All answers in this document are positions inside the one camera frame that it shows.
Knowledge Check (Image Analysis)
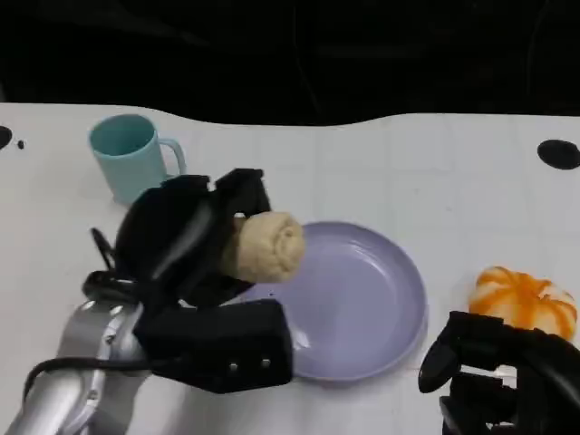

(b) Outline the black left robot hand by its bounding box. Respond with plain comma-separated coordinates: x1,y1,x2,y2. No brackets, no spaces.
114,168,273,308

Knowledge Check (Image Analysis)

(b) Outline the lilac plate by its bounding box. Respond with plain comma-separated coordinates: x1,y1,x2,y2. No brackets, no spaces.
246,220,430,381

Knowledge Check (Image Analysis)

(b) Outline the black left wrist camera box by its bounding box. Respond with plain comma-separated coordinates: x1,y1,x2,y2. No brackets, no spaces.
133,299,295,394

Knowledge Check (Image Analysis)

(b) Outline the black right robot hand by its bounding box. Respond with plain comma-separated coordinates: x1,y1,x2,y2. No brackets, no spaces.
417,310,580,435

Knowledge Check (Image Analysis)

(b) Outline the pale green mug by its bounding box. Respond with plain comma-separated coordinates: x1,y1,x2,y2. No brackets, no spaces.
87,113,188,207

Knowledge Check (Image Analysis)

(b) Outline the orange and white bread roll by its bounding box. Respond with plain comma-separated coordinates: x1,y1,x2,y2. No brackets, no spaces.
468,266,577,341

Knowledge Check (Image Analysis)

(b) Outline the beige towel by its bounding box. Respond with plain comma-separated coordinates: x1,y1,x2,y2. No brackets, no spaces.
220,210,305,284

